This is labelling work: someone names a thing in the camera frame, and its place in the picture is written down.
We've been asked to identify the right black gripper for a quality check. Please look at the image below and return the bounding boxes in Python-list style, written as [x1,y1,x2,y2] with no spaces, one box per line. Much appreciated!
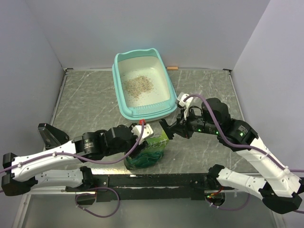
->
[169,106,219,138]

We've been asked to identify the green litter bag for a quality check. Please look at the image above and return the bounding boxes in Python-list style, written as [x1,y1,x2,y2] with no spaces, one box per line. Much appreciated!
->
[124,130,169,170]

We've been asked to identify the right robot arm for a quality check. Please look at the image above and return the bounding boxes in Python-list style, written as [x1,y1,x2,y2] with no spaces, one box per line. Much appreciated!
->
[160,93,304,214]

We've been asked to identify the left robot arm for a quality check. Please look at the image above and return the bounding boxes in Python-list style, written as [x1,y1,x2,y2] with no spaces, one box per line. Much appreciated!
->
[0,124,154,196]

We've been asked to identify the teal litter box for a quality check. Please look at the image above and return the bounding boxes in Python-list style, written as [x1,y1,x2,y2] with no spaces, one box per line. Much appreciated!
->
[112,48,177,122]

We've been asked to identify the scattered litter granules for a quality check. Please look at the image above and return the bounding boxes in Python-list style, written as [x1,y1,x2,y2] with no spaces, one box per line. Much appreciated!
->
[123,75,154,99]

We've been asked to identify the small orange block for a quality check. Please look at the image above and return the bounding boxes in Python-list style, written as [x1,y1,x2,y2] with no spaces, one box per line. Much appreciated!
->
[167,66,179,70]

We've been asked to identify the black triangular stand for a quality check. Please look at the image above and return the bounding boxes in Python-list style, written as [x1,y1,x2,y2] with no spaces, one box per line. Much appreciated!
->
[38,123,69,150]

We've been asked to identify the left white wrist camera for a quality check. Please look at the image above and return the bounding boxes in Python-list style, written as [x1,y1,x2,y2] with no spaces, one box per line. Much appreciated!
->
[131,119,154,145]

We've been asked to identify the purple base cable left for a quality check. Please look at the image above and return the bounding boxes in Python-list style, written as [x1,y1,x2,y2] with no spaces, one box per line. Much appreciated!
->
[75,187,120,218]

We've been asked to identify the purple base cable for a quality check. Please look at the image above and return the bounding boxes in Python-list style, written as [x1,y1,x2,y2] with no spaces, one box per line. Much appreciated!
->
[206,190,250,211]
[75,187,120,218]

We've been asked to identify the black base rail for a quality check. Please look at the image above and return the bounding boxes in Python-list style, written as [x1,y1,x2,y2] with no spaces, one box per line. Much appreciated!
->
[65,173,236,202]

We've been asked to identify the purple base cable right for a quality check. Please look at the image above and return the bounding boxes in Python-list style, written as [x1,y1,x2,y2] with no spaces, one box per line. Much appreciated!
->
[206,190,250,211]

